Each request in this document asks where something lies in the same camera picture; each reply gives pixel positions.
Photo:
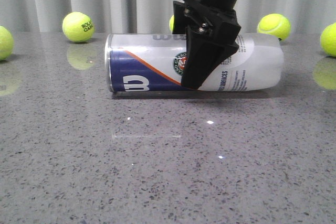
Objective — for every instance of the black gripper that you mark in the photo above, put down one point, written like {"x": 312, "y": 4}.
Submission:
{"x": 212, "y": 29}

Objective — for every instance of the white blue tennis ball can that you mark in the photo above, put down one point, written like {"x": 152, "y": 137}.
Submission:
{"x": 149, "y": 62}

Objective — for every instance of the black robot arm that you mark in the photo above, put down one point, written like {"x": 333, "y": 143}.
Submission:
{"x": 211, "y": 28}

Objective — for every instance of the centre yellow tennis ball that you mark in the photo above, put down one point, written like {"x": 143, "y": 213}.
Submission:
{"x": 171, "y": 23}

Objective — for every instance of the Wilson yellow tennis ball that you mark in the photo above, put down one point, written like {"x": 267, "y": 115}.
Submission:
{"x": 275, "y": 24}

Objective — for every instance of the Roland Garros yellow tennis ball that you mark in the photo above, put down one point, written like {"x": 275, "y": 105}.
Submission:
{"x": 78, "y": 27}

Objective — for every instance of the far-right yellow tennis ball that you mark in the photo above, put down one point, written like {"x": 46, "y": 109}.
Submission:
{"x": 328, "y": 40}

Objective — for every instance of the far-left yellow tennis ball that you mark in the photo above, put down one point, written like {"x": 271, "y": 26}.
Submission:
{"x": 6, "y": 43}

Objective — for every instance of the grey pleated curtain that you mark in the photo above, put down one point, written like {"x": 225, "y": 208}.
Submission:
{"x": 152, "y": 16}

